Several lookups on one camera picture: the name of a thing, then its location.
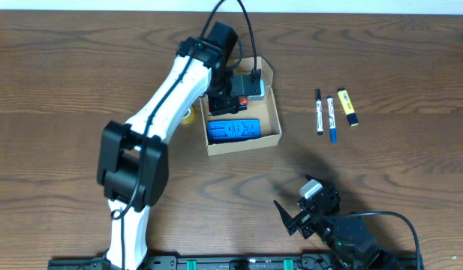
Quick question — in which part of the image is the black whiteboard marker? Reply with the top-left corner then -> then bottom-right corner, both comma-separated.
315,88 -> 323,136

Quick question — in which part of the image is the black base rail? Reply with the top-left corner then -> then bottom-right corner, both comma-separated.
47,254 -> 423,270

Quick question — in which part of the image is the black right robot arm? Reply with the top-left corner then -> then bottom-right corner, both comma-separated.
274,175 -> 404,269

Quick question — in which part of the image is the yellow tape roll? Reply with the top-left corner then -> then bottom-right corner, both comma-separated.
180,106 -> 196,125

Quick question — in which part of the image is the brown cardboard box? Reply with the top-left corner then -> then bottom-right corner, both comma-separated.
199,56 -> 282,156

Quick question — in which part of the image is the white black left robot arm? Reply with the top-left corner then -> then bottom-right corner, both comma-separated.
97,22 -> 244,269

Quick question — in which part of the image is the blue whiteboard marker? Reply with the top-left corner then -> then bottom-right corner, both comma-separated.
326,96 -> 337,143

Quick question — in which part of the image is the yellow highlighter pen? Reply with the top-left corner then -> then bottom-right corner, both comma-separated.
337,88 -> 359,126

